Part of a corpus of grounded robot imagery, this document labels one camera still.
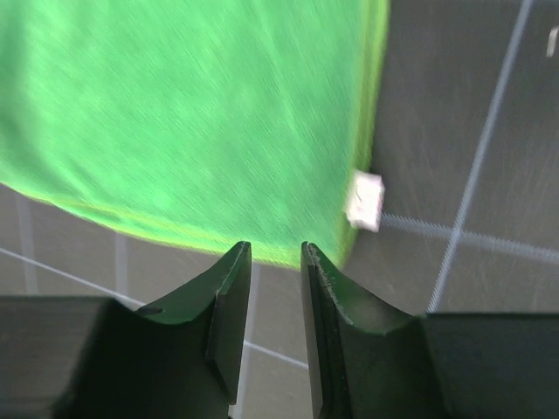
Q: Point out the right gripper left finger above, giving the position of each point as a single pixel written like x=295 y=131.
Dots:
x=221 y=293

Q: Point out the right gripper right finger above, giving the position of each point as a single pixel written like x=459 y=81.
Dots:
x=366 y=358

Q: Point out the green towel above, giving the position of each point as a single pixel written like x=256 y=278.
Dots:
x=194 y=124

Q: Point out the black grid mat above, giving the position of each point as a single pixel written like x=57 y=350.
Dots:
x=466 y=142

